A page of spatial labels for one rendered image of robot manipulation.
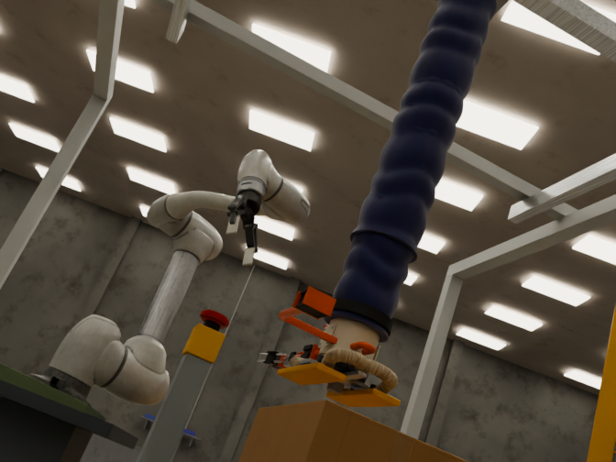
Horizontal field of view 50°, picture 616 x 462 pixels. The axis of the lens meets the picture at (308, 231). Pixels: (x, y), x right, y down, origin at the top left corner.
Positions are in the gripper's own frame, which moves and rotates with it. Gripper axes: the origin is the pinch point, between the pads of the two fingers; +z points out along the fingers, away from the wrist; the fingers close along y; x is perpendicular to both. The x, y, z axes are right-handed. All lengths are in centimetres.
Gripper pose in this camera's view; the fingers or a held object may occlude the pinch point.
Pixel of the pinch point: (239, 247)
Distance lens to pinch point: 192.4
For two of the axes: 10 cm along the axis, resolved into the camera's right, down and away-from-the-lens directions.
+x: 9.6, -1.3, -2.4
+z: -0.8, 7.2, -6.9
